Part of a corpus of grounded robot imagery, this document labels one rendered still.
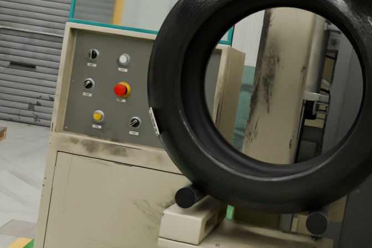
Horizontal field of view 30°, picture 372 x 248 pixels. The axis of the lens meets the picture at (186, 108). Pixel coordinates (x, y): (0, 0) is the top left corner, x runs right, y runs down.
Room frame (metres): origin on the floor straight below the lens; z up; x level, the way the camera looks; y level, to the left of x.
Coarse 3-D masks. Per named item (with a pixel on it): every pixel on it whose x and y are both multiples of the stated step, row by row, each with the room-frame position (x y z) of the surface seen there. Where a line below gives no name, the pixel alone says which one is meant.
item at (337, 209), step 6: (342, 198) 1.73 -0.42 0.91; (330, 204) 1.73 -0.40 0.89; (336, 204) 1.73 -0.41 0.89; (342, 204) 1.73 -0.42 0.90; (330, 210) 1.74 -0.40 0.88; (336, 210) 1.73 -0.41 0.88; (342, 210) 1.73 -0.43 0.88; (330, 216) 1.74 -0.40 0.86; (336, 216) 1.73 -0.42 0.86; (342, 216) 1.73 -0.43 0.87
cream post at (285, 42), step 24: (264, 24) 1.81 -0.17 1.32; (288, 24) 1.80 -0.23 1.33; (312, 24) 1.79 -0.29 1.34; (264, 48) 1.81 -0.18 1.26; (288, 48) 1.80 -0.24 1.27; (264, 72) 1.81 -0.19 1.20; (288, 72) 1.80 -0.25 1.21; (264, 96) 1.81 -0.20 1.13; (288, 96) 1.79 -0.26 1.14; (264, 120) 1.81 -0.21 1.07; (288, 120) 1.79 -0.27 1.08; (264, 144) 1.80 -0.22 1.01; (288, 144) 1.79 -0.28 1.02; (240, 216) 1.81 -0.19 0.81; (264, 216) 1.80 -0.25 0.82
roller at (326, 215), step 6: (312, 210) 1.46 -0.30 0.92; (318, 210) 1.44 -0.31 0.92; (324, 210) 1.47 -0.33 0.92; (312, 216) 1.41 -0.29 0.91; (318, 216) 1.40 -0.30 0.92; (324, 216) 1.41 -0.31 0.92; (306, 222) 1.41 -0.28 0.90; (312, 222) 1.41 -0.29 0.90; (318, 222) 1.40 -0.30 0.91; (324, 222) 1.40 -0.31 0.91; (312, 228) 1.41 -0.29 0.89; (318, 228) 1.40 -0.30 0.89; (324, 228) 1.40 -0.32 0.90; (318, 234) 1.41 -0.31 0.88
